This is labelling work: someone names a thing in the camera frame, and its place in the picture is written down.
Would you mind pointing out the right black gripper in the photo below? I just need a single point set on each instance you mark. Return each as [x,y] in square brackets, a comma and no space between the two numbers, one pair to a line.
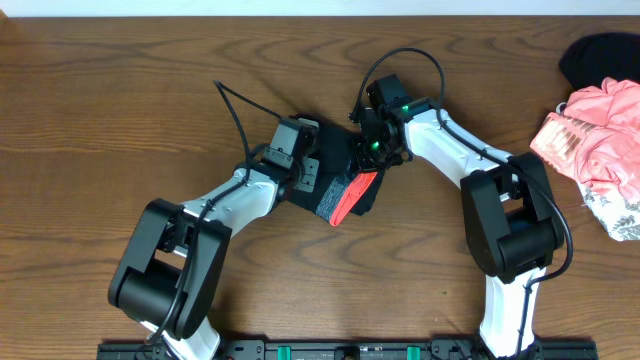
[364,151]

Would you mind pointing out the black leggings red waistband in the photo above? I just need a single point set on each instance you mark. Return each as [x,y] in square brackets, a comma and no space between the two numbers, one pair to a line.
[341,187]

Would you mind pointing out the black garment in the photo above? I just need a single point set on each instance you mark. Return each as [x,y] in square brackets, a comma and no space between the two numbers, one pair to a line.
[591,59]

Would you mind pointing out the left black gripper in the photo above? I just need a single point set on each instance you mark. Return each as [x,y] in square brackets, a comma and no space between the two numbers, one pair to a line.
[329,151]

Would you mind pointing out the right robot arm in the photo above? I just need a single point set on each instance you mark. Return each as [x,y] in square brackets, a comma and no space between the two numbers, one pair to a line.
[511,222]

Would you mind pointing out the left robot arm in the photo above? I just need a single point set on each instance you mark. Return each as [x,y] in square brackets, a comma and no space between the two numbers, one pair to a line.
[169,272]

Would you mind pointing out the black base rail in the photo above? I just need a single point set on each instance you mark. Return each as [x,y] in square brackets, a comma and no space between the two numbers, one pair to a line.
[436,349]

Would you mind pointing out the white floral garment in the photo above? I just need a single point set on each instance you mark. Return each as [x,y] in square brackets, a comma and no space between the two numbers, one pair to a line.
[618,217]

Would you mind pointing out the pink garment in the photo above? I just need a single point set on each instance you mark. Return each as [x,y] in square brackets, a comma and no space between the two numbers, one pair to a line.
[595,139]

